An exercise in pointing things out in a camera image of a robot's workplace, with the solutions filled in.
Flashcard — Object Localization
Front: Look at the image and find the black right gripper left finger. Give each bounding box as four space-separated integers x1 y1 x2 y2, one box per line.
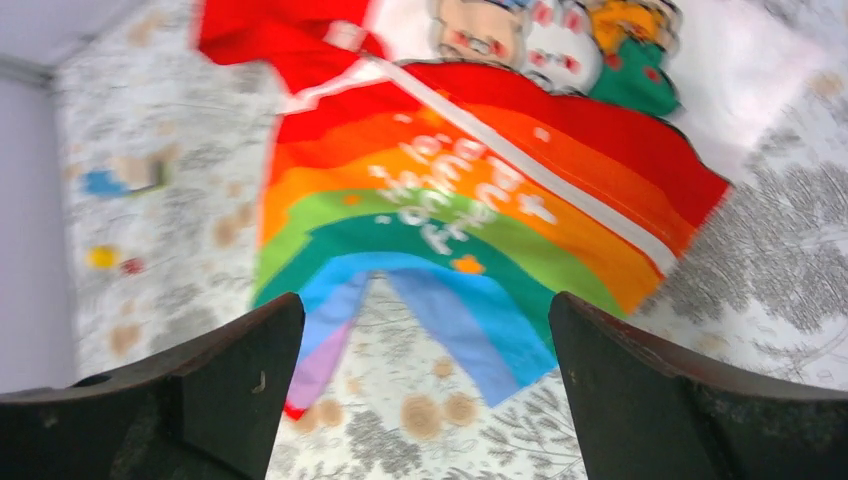
1 293 305 479

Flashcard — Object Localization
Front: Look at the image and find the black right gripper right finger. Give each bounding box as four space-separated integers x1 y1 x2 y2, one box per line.
549 293 847 479

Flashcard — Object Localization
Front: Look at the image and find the rainbow red white kids jacket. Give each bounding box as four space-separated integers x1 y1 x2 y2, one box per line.
198 1 819 419

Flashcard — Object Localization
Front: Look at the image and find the small red die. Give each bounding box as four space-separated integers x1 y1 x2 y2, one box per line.
120 257 145 275

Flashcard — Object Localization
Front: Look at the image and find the small yellow cube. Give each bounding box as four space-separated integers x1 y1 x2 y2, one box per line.
85 245 122 270

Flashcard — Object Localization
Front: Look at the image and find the blue white toy block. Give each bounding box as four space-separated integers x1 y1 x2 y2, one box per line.
80 157 168 198

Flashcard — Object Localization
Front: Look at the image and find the floral patterned table mat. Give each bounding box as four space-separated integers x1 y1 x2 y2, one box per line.
58 1 847 479

